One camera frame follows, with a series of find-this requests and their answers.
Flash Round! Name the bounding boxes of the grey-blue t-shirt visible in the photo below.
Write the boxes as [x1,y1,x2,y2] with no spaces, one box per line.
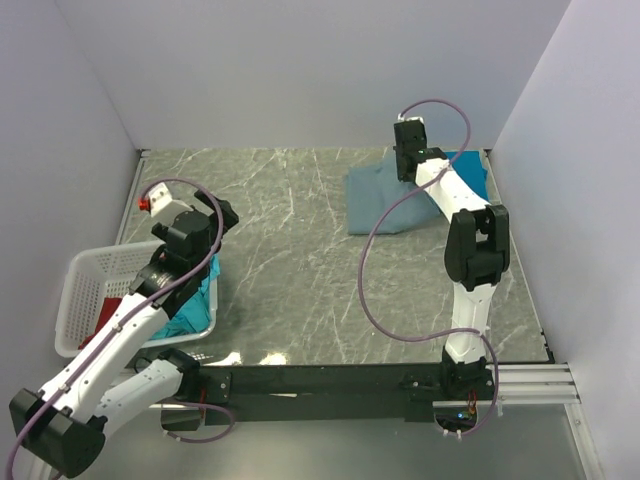
[344,153,440,235]

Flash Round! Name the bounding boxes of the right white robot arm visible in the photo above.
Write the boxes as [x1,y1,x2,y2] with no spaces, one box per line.
[394,117,510,398]

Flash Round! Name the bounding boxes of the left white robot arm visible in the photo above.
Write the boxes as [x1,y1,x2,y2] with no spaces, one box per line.
[9,183,239,478]

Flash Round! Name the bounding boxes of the folded teal t-shirt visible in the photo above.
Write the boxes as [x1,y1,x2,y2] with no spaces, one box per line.
[453,151,489,201]

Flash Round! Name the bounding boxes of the teal t-shirt in basket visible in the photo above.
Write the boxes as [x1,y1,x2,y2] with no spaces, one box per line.
[150,255,220,342]

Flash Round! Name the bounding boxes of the white plastic laundry basket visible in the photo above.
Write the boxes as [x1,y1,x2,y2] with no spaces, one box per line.
[52,239,221,360]

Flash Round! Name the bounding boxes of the dark red t-shirt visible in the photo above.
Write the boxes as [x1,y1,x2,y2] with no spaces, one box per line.
[79,297,122,350]

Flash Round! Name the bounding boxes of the black base crossbar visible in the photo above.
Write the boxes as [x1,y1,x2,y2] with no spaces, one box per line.
[161,363,496,423]

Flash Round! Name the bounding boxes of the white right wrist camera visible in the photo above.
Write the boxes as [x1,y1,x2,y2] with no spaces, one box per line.
[397,115,424,124]

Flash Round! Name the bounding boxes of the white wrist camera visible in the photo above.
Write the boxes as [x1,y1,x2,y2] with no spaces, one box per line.
[397,115,424,124]
[138,182,193,224]

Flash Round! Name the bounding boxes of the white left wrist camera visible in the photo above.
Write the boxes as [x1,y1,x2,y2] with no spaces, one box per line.
[138,182,193,224]

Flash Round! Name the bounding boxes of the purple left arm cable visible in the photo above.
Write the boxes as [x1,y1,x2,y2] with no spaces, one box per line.
[7,177,224,480]

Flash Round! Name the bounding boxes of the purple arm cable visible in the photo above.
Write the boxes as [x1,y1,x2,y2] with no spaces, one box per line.
[358,98,501,436]
[7,177,224,480]

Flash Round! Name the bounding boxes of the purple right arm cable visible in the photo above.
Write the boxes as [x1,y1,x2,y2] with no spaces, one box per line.
[358,98,501,436]

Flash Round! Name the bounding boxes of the aluminium frame rail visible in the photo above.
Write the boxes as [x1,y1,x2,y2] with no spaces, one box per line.
[177,363,578,412]

